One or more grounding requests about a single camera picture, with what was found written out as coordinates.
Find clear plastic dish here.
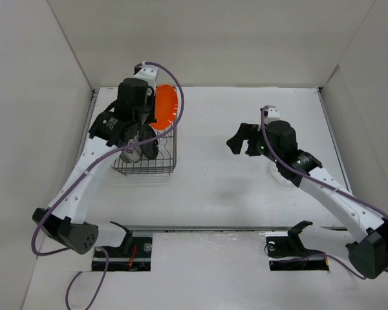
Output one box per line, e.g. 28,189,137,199
267,162,295,191

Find white plate red characters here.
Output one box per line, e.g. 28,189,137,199
119,145,143,163

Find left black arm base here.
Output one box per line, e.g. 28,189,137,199
104,232,153,272

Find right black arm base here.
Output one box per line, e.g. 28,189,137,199
264,220,329,271

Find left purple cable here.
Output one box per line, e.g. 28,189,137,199
30,61,186,309

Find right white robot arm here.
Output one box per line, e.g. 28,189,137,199
226,120,388,279

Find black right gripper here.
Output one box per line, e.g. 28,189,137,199
226,123,281,163

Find purple cable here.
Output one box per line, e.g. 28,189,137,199
30,61,186,309
260,108,388,280

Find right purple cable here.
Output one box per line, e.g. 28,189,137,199
260,108,388,280

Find black small plate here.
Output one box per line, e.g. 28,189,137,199
138,124,159,160

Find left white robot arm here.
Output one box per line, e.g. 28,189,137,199
32,76,156,254

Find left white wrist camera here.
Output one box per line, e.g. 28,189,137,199
134,63,158,89

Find grey wire dish rack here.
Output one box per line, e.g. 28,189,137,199
112,84,178,175

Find orange plate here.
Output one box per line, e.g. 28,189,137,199
151,84,178,130

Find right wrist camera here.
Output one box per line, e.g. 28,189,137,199
261,105,281,124

